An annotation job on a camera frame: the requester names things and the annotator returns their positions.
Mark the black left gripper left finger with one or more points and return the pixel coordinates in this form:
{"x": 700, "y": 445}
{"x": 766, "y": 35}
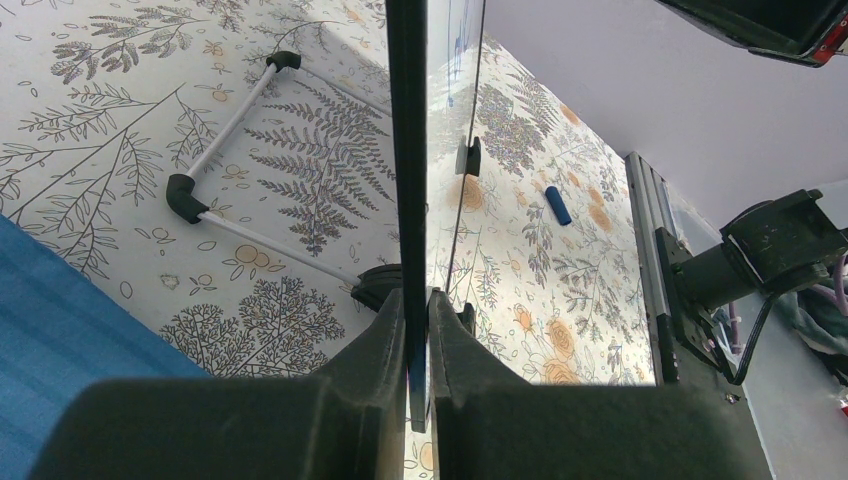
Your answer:
{"x": 343, "y": 421}

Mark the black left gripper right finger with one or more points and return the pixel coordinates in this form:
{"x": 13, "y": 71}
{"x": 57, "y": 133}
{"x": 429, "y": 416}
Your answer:
{"x": 489, "y": 423}

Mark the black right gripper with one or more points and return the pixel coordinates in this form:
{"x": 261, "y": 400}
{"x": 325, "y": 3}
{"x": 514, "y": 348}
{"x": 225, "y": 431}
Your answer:
{"x": 802, "y": 32}

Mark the blue marker cap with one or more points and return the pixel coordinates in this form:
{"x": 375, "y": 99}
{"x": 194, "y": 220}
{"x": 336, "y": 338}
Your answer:
{"x": 558, "y": 206}

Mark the black framed whiteboard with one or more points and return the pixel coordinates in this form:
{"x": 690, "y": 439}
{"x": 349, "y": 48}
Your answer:
{"x": 434, "y": 50}

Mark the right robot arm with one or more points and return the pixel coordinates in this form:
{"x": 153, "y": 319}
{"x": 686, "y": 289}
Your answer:
{"x": 781, "y": 245}

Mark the floral tablecloth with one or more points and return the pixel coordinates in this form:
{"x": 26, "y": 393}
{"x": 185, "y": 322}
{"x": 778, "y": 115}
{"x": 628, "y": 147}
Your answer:
{"x": 102, "y": 101}

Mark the blue pikachu cloth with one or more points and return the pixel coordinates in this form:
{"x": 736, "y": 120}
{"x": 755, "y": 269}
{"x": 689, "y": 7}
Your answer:
{"x": 60, "y": 334}

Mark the white wire whiteboard stand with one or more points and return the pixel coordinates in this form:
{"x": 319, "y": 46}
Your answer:
{"x": 302, "y": 170}

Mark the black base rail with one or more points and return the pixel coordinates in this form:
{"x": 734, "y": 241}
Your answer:
{"x": 681, "y": 352}

